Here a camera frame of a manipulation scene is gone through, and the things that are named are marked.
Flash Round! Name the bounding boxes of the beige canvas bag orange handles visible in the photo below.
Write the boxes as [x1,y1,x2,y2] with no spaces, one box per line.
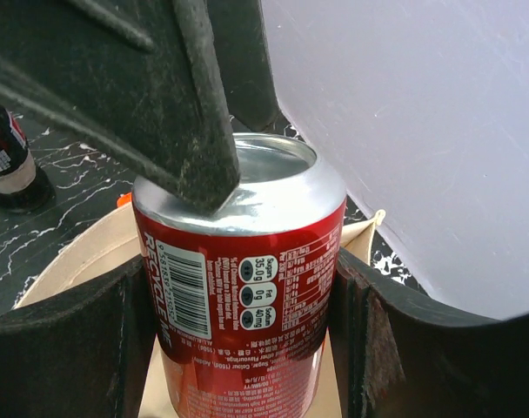
[15,202,384,417]

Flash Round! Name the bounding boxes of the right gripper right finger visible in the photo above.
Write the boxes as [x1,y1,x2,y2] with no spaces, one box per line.
[329,250,529,417]

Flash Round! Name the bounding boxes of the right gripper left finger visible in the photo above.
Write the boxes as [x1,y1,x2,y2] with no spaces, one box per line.
[0,256,156,417]

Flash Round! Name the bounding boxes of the glass cola bottle red cap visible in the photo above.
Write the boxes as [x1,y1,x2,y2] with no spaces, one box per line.
[0,105,53,213]

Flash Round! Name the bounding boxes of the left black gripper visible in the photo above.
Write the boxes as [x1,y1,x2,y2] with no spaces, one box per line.
[0,0,281,213]

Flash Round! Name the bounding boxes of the red cola can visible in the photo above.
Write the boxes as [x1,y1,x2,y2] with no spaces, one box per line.
[132,133,346,417]

